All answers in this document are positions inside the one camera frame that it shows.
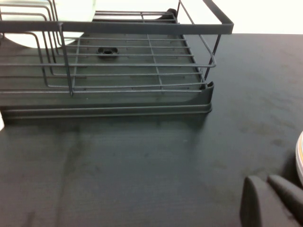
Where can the white and orange bowl rim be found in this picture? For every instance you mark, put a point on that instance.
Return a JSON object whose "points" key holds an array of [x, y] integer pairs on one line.
{"points": [[300, 160]]}

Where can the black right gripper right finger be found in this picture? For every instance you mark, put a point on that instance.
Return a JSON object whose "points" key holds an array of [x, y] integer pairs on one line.
{"points": [[290, 196]]}

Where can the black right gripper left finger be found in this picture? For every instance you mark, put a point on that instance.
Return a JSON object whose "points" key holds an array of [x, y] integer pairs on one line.
{"points": [[258, 208]]}

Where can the light green round plate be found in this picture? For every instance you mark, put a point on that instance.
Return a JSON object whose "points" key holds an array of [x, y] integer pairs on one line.
{"points": [[75, 9]]}

